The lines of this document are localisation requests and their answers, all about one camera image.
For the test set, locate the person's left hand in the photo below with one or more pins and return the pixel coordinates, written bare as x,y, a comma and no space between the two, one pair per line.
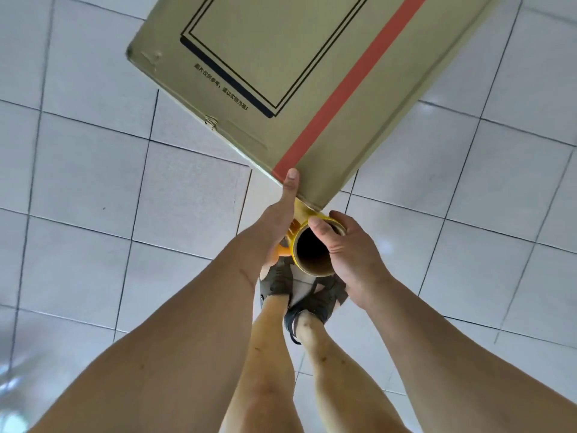
275,225

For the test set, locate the person's left leg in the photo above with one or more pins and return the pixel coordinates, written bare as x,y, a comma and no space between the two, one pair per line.
266,374

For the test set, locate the dark right sandal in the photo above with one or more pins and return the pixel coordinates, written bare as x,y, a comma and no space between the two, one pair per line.
322,297

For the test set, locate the person's right leg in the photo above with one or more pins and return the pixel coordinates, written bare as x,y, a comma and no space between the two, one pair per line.
342,383

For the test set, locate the person's right forearm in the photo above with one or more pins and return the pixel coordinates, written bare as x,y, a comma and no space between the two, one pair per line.
450,369

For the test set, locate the person's right thumb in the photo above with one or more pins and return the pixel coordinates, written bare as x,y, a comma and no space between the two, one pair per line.
322,232

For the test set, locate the yellow packing tape roll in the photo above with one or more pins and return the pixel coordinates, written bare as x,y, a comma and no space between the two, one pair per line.
303,212

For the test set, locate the dark sandal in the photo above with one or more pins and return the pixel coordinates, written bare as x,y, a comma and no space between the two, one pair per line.
277,281
322,297

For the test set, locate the dark left sandal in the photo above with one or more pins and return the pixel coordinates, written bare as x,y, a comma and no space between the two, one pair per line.
277,281

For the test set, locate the person's left thumb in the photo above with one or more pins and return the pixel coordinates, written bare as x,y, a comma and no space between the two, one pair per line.
290,189

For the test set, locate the person's leg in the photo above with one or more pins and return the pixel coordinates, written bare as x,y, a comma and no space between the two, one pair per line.
266,374
342,383

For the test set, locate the orange tape cutter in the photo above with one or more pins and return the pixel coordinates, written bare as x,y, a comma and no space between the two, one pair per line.
283,251

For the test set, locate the cardboard box with red stripe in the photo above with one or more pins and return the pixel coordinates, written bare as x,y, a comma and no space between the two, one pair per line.
315,63

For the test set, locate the person's left forearm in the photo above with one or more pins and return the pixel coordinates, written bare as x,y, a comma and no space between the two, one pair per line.
180,347

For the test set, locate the person's right hand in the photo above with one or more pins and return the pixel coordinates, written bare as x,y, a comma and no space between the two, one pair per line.
356,261

